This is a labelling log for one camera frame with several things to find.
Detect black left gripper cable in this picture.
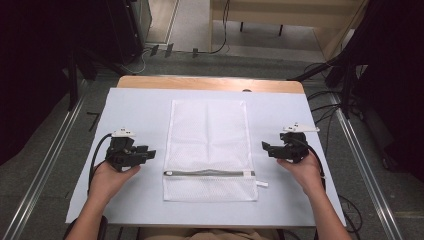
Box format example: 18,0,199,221
86,132,113,195

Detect white floor cable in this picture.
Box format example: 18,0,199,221
119,47,152,76

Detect black metal stand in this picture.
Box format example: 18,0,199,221
287,54,356,119
65,46,129,112

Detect black floor cable bundle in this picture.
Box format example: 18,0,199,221
303,61,366,148

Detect wooden table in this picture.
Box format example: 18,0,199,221
116,75,306,95

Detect dark cabinet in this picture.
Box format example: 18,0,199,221
106,0,153,65

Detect metal floor rail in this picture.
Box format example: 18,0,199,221
328,92,405,240
2,89,88,240

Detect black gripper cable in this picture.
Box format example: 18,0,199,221
86,132,113,195
290,137,327,189

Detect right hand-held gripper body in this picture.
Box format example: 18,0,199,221
278,122,321,165

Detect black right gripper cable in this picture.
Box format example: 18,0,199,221
290,137,327,189

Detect light wooden platform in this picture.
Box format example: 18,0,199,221
209,0,369,62

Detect white table mat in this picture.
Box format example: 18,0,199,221
65,87,347,228

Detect white mesh laundry bag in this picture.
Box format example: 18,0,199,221
162,98,270,203

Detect person's left hand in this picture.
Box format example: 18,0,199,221
87,160,142,203

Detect black curtain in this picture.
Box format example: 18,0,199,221
0,0,116,166
343,0,424,183

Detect person's right hand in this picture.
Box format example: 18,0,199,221
276,151,327,198

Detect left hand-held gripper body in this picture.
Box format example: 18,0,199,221
105,127,145,173

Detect person's beige trousers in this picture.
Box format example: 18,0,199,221
142,227,278,240

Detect black hanging cable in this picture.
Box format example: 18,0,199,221
192,0,232,58

